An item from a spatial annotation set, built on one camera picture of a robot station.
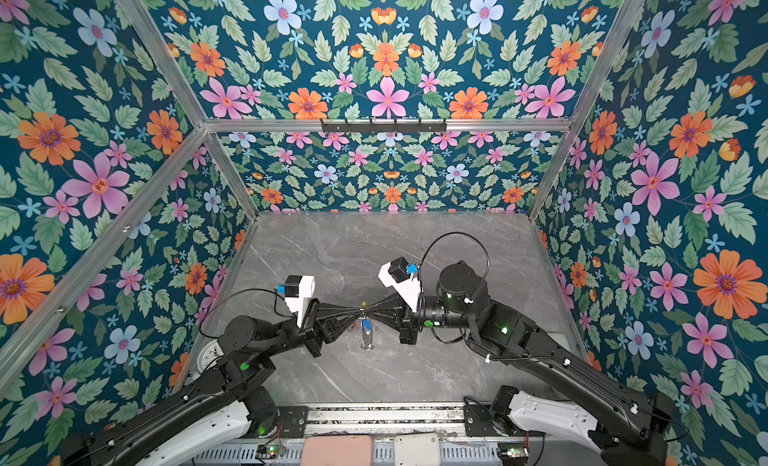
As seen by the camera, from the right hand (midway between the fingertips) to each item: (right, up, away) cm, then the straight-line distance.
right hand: (368, 309), depth 54 cm
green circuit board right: (+33, -39, +16) cm, 53 cm away
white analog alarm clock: (-48, -19, +27) cm, 58 cm away
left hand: (-2, -1, -3) cm, 4 cm away
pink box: (-9, -36, +14) cm, 40 cm away
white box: (+11, -37, +15) cm, 41 cm away
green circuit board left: (-25, -38, +16) cm, 48 cm away
